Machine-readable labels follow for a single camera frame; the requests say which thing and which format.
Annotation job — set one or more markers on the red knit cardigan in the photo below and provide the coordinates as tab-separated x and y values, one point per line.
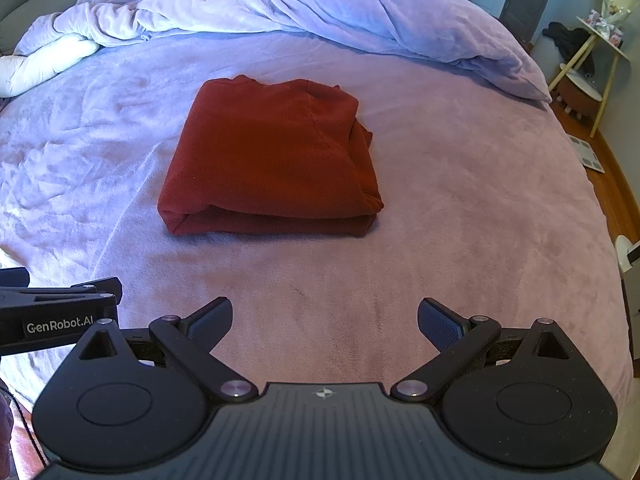
254	158

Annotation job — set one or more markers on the lilac bed sheet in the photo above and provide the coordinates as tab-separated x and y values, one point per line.
486	209

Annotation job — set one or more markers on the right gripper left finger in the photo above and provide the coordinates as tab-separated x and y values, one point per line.
187	343

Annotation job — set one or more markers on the white bathroom scale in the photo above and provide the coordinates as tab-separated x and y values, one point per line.
586	155

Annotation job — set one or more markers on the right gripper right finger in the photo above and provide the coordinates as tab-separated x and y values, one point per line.
460	343

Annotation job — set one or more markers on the flower bouquet on table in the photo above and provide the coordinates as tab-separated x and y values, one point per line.
609	20

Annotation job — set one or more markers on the person left hand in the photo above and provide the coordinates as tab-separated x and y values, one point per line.
6	426

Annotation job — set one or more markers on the lilac rumpled duvet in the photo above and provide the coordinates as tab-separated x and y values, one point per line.
455	32

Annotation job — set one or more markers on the dark clothes pile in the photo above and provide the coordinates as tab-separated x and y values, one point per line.
558	44

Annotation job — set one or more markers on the gold leg side table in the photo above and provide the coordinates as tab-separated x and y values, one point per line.
598	61

